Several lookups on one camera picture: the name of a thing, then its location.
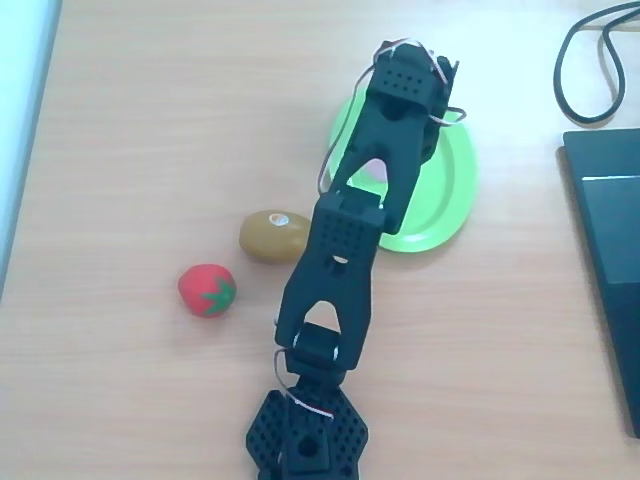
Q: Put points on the pink peach plush with face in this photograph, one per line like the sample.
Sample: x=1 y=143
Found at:
x=376 y=170

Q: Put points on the brown kiwi fruit with sticker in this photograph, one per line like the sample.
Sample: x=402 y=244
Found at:
x=270 y=240

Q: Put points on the red toy tomato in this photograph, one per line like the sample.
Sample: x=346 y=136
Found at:
x=200 y=290

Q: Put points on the green plastic plate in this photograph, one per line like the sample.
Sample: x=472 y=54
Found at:
x=450 y=200

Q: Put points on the black laptop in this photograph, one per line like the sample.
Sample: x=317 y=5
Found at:
x=610 y=240

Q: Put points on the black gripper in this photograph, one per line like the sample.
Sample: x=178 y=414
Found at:
x=431 y=142

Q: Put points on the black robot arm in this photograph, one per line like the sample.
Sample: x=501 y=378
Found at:
x=340 y=240

